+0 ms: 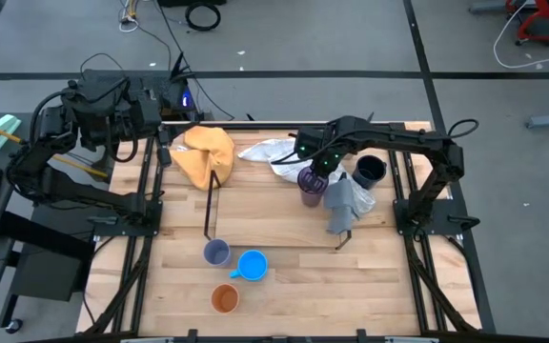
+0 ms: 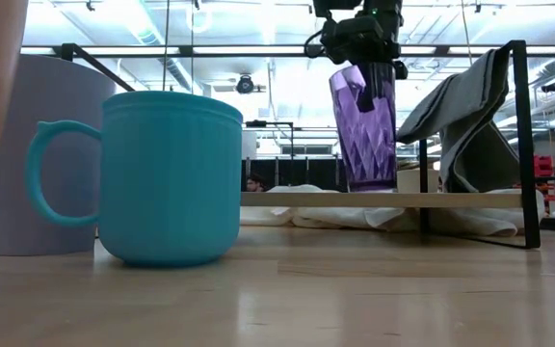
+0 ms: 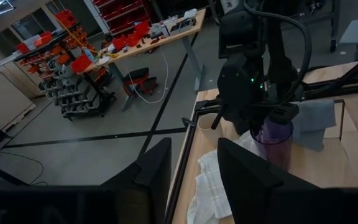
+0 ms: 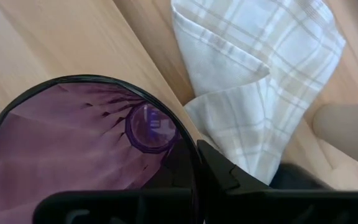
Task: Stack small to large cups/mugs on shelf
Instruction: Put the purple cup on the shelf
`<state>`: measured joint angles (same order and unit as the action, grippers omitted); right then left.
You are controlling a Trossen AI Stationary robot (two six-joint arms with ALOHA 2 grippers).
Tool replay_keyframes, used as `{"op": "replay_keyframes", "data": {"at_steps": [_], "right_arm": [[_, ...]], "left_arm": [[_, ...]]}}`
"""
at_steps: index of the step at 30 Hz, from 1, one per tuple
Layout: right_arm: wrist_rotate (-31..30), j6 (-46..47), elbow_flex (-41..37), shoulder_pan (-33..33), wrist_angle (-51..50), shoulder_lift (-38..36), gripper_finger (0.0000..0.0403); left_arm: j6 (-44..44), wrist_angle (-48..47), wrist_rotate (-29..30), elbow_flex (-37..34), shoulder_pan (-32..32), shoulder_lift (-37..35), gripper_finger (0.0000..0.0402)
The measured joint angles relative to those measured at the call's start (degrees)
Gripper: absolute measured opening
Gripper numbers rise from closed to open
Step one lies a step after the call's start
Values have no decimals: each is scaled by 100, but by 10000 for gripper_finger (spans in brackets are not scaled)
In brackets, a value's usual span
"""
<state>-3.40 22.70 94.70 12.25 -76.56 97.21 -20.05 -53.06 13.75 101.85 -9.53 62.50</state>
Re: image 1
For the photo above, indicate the black mug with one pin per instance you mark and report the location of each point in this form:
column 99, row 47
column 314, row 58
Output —
column 369, row 171

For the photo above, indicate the black computer tower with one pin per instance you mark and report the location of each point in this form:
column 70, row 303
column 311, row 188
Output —
column 160, row 81

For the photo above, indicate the purple translucent faceted cup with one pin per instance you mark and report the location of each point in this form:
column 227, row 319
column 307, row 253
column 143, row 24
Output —
column 310, row 193

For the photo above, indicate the lavender plastic cup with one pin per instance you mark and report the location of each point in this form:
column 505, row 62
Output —
column 217, row 252

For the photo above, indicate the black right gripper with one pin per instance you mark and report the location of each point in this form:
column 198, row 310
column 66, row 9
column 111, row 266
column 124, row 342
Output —
column 327, row 164

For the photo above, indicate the white checked cloth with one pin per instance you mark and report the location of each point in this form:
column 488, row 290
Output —
column 265, row 150

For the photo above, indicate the yellow cloth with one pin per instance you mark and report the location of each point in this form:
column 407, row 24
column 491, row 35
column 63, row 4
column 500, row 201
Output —
column 208, row 152

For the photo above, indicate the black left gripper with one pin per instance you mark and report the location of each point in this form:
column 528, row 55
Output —
column 146, row 116

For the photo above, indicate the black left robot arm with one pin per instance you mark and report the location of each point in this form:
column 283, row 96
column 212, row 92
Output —
column 74, row 190

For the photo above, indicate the grey cloth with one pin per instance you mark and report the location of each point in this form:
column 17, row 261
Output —
column 341, row 205

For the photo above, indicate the black table rig frame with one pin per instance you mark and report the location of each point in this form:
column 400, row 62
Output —
column 398, row 181

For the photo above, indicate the red rolling stool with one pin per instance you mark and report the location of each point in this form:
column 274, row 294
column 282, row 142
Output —
column 541, row 35

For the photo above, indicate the orange plastic cup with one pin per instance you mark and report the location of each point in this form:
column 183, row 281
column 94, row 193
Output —
column 225, row 299

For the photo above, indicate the black metal stand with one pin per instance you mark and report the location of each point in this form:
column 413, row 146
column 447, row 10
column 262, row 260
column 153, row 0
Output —
column 50, row 276

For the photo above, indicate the blue plastic mug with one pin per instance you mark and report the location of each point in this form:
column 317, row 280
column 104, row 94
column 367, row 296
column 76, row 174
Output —
column 253, row 265

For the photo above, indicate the black side desk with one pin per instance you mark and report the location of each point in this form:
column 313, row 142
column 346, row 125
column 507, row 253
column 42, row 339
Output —
column 17, row 205

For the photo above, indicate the yellow pole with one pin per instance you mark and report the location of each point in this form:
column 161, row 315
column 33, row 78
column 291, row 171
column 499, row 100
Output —
column 88, row 168

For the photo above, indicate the green stapler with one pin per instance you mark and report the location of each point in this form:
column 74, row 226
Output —
column 3, row 128

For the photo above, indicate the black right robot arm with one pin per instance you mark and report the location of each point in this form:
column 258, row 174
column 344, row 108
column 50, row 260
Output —
column 398, row 138

